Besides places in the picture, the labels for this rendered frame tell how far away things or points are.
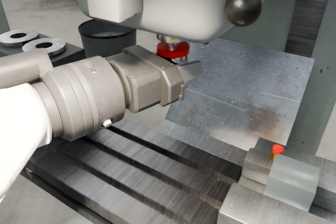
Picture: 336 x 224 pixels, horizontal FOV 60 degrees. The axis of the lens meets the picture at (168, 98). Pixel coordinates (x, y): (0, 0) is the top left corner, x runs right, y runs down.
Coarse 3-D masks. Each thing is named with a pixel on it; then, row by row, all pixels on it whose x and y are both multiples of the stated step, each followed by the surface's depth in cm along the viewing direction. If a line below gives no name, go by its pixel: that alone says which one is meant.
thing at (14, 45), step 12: (0, 36) 68; (12, 36) 69; (24, 36) 68; (36, 36) 68; (48, 36) 71; (0, 48) 65; (12, 48) 65; (24, 48) 62; (36, 48) 62; (48, 48) 62; (60, 48) 62; (72, 48) 65; (60, 60) 61; (72, 60) 64
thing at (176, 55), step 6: (162, 42) 42; (186, 42) 42; (156, 48) 42; (162, 48) 40; (168, 48) 40; (174, 48) 40; (180, 48) 40; (186, 48) 40; (162, 54) 40; (168, 54) 40; (174, 54) 40; (180, 54) 40; (186, 54) 41
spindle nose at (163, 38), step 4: (156, 36) 40; (160, 36) 39; (164, 36) 39; (160, 40) 39; (164, 40) 39; (168, 40) 39; (172, 40) 39; (176, 40) 39; (180, 40) 39; (184, 40) 39
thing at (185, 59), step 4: (160, 56) 41; (184, 56) 41; (188, 56) 42; (168, 60) 40; (172, 60) 40; (176, 60) 40; (180, 60) 40; (184, 60) 41; (188, 60) 42; (184, 84) 43; (184, 88) 44
